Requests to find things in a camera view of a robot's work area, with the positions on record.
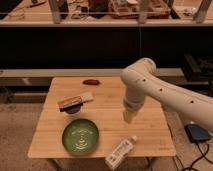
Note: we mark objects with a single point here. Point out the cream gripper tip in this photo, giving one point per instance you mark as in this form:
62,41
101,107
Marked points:
128,116

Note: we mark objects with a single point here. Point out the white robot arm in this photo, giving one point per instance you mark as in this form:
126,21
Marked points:
140,82

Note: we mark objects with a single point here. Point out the wooden folding table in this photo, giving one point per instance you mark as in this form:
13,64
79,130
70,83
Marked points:
106,110

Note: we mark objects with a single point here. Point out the white plastic bottle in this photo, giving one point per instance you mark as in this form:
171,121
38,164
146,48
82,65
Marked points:
117,155

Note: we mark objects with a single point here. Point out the orange and white box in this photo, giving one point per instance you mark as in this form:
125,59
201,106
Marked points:
75,100

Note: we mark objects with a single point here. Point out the green round plate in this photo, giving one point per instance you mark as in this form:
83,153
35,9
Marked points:
80,137

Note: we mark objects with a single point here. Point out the red chili pepper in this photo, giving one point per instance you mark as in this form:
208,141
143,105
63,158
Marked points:
91,82

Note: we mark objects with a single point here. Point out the dark small bowl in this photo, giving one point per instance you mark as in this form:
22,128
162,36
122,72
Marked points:
73,109

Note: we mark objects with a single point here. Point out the black power adapter box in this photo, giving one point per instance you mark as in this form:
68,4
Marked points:
196,133

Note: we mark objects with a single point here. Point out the black equipment case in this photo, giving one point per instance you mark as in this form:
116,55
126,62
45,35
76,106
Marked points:
198,68

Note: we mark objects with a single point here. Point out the long workbench shelf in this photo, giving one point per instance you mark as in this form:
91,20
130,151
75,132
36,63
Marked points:
106,13

